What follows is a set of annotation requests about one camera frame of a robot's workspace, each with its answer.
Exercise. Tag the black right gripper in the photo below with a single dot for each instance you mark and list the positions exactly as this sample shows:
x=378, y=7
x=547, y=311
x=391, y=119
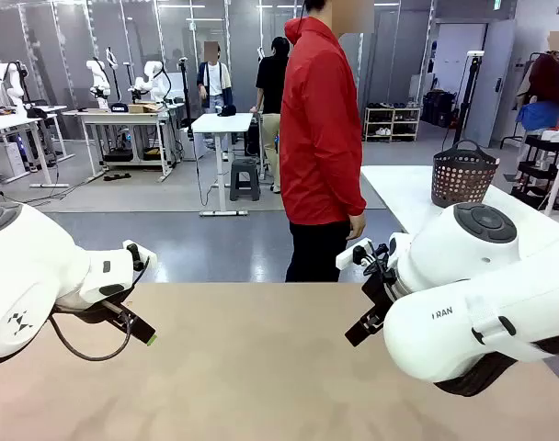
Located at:
x=379, y=291

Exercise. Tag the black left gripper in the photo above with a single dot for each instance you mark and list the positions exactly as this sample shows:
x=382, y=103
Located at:
x=91, y=314

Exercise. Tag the dark perforated plastic basket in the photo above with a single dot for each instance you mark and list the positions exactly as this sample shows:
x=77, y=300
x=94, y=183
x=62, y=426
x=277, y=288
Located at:
x=463, y=179

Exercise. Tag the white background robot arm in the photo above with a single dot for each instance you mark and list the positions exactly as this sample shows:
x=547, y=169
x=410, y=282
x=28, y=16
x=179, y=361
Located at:
x=151, y=82
x=10, y=82
x=99, y=82

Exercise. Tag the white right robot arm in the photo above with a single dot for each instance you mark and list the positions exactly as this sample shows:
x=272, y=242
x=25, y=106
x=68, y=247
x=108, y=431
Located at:
x=468, y=294

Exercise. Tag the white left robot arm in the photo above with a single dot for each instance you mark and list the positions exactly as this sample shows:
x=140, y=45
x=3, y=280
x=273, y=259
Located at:
x=31, y=257

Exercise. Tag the red sleeved right forearm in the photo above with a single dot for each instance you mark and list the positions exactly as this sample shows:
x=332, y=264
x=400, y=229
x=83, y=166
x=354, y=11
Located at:
x=348, y=184

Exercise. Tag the person's right hand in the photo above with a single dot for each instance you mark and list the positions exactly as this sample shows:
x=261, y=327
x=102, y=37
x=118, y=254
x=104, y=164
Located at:
x=357, y=227

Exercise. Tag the white side table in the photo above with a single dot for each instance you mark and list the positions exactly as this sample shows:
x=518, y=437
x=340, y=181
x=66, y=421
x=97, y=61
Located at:
x=399, y=193

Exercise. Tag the grey plastic stool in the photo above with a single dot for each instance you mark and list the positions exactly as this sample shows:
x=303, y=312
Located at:
x=244, y=177

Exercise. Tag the person in red jacket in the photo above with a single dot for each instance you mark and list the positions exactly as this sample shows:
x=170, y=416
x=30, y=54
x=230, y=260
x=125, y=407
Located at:
x=318, y=138

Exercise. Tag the wooden shoe rack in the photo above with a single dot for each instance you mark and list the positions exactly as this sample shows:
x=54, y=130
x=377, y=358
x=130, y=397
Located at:
x=392, y=124

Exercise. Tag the white workbench with robots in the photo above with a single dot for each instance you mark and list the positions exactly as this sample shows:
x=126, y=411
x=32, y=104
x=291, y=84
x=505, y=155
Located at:
x=123, y=117

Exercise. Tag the cardboard box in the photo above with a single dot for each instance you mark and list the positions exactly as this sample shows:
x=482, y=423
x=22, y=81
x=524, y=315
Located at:
x=141, y=108

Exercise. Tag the white standing desk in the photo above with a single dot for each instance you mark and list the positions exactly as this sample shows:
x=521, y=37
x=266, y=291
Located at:
x=222, y=124

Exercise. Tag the black suitcase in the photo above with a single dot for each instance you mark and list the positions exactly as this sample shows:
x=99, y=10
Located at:
x=438, y=108

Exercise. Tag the black utility cart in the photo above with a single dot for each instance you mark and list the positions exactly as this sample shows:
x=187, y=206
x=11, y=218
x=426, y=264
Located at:
x=532, y=161

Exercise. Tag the white lab table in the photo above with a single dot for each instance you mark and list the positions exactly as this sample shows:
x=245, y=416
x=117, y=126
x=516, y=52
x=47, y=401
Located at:
x=17, y=124

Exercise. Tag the black cap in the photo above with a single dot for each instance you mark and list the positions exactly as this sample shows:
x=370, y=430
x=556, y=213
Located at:
x=226, y=110

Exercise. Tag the person in striped cardigan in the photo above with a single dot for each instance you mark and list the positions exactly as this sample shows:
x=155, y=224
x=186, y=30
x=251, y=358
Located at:
x=211, y=87

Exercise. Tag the person in black shirt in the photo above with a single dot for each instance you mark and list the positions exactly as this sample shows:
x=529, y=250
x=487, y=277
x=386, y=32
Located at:
x=271, y=92

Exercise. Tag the black tripod with white head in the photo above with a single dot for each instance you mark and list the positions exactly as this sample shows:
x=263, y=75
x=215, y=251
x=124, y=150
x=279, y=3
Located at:
x=468, y=92

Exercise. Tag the blue cloth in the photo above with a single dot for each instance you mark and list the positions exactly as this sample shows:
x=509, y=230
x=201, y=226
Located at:
x=537, y=117

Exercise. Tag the person in maroon top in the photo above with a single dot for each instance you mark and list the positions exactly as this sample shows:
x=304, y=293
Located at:
x=546, y=82

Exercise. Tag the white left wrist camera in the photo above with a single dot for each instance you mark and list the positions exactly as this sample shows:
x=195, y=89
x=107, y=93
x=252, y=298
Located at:
x=139, y=257

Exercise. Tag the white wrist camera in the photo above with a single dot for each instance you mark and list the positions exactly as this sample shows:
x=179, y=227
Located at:
x=139, y=257
x=353, y=255

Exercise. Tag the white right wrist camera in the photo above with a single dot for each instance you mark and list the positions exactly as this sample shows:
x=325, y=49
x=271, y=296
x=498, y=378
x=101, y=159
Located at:
x=353, y=255

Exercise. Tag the black camera stand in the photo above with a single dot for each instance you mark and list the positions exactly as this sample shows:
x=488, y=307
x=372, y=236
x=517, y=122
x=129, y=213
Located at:
x=185, y=92
x=113, y=73

